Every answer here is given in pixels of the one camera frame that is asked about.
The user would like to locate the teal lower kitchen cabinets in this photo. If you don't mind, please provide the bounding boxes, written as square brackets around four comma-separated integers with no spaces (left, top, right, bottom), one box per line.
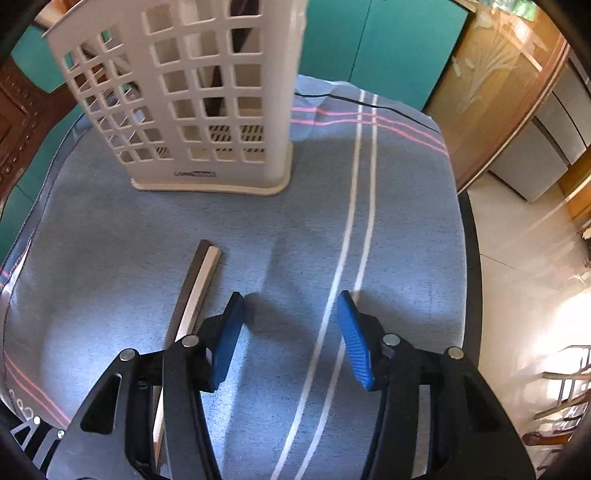
[1,1,474,264]

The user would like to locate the blue striped seat cloth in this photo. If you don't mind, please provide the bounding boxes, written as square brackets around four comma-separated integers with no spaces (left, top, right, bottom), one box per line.
[1,77,466,479]

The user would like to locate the silver multi-door refrigerator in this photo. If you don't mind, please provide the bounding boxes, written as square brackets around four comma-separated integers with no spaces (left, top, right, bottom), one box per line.
[490,53,591,203]

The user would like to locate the white plastic utensil basket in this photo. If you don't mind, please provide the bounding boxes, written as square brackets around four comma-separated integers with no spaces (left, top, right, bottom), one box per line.
[44,1,308,196]

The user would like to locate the carved wooden chair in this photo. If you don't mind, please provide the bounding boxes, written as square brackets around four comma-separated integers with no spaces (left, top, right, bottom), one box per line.
[0,56,77,208]

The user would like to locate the wooden frame glass partition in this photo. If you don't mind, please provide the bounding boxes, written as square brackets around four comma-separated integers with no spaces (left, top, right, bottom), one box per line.
[425,1,570,191]

